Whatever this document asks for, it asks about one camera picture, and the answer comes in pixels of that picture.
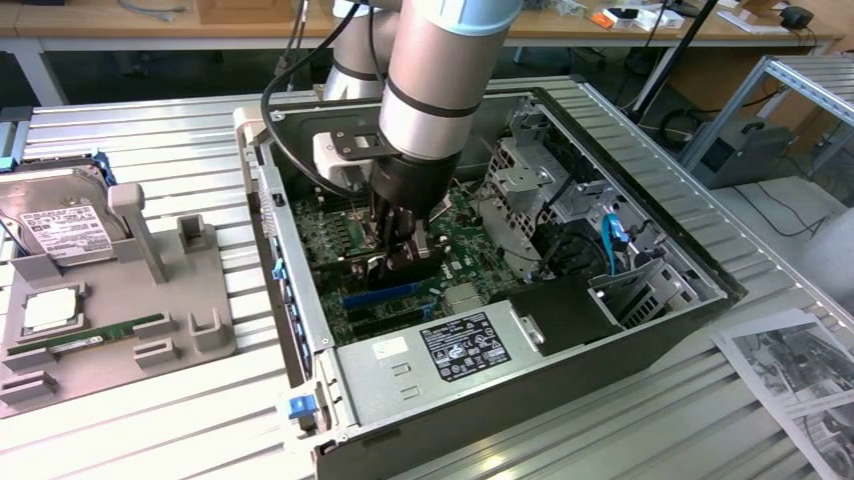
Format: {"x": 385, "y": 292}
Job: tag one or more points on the metal disk bay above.
{"x": 517, "y": 180}

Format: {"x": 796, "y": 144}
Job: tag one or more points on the silver chipset heat sink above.
{"x": 464, "y": 300}

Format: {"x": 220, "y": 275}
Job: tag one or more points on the short black expansion slot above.
{"x": 361, "y": 315}

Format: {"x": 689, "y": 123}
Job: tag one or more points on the black tripod pole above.
{"x": 675, "y": 55}

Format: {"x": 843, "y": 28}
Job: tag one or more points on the aluminium bracket with blue clip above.
{"x": 17, "y": 135}

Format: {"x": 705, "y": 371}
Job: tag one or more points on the orange box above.
{"x": 603, "y": 19}

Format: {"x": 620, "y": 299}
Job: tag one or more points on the wooden desk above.
{"x": 555, "y": 29}

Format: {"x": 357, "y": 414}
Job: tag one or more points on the blue expansion slot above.
{"x": 364, "y": 301}

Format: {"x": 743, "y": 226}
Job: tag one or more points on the printed paper sheet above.
{"x": 788, "y": 360}

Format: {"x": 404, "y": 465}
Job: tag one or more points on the silver power supply with label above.
{"x": 394, "y": 372}

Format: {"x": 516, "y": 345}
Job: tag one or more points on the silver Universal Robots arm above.
{"x": 441, "y": 75}

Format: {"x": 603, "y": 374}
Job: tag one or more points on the green RAM stick with label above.
{"x": 88, "y": 334}

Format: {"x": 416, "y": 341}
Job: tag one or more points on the black power adapter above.
{"x": 796, "y": 16}

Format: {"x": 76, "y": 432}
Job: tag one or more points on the long black expansion slot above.
{"x": 390, "y": 322}

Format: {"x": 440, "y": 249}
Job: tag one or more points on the grey parts rack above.
{"x": 114, "y": 310}

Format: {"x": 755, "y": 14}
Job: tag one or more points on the blue case latch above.
{"x": 302, "y": 405}

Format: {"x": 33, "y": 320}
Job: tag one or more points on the aluminium profile frame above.
{"x": 801, "y": 75}

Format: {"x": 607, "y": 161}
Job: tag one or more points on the silver CPU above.
{"x": 50, "y": 310}

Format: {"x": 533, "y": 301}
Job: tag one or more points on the open black PC case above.
{"x": 501, "y": 430}

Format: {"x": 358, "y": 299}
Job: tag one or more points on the black graphics card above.
{"x": 408, "y": 282}

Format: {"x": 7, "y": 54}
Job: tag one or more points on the white box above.
{"x": 657, "y": 20}

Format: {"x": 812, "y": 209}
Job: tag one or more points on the green motherboard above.
{"x": 481, "y": 250}

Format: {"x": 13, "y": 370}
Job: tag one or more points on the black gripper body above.
{"x": 414, "y": 182}

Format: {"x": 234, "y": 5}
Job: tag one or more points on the grey box device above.
{"x": 755, "y": 155}

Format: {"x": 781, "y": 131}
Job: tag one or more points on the hard disk with white label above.
{"x": 68, "y": 230}

